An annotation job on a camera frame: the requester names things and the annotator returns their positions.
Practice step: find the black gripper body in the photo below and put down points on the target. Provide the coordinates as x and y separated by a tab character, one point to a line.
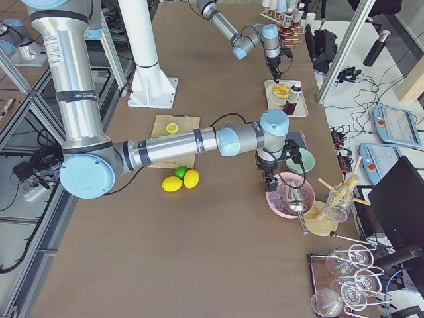
273	63
264	164

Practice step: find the white round plate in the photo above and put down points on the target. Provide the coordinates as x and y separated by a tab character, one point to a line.
272	98

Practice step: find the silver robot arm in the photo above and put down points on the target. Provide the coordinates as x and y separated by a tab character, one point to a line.
92	162
242	30

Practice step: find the glazed yellow donut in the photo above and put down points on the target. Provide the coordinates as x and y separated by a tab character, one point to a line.
281	91

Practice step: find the brown tea bottle on tray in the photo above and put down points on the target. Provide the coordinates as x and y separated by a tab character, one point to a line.
293	98

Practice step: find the cream rabbit tray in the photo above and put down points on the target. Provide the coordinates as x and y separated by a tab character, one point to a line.
301	107

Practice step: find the wine glass rack tray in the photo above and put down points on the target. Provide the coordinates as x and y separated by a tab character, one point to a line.
346	282

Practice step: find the pink bowl with ice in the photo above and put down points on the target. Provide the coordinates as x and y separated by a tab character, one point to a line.
275	199

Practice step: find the mint green bowl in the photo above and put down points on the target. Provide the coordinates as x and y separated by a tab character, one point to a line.
308	161

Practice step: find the grey folded cloth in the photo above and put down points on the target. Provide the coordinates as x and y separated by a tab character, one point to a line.
298	137

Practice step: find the white cup rack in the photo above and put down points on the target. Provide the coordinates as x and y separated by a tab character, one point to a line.
275	9

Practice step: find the tea bottle in rack near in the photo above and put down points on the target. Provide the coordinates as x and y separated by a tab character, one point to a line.
287	20

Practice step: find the tea bottle in rack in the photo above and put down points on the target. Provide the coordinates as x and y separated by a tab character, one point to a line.
298	13
287	20

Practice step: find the tea bottle in rack far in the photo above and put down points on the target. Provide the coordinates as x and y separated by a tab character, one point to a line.
298	13

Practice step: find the wooden mug tree stand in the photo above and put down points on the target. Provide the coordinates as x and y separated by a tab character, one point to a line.
324	218

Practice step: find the clear glass mug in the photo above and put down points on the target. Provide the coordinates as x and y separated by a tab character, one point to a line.
337	207

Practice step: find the yellow lemon rear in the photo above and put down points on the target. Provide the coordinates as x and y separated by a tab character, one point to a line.
191	179

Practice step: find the yellow lemon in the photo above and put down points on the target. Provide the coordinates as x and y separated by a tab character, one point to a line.
172	184
191	179

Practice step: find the green lime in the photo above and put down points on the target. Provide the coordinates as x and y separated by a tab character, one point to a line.
181	171

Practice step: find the yellow lemon front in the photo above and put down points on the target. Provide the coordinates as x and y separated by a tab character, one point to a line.
172	184

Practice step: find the black thermos bottle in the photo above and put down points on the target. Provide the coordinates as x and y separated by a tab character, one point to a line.
376	48

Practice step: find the half lemon on board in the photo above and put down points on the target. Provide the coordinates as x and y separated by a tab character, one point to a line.
172	128

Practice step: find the wooden cutting board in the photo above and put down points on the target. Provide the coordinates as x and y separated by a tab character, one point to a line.
165	125

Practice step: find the black monitor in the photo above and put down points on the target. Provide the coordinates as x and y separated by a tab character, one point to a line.
397	200

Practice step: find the copper wire bottle rack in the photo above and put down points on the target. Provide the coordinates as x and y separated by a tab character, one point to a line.
291	35

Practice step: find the aluminium frame post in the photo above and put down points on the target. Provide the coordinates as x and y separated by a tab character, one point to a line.
355	26

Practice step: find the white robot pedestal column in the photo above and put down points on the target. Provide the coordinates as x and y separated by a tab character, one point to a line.
150	87

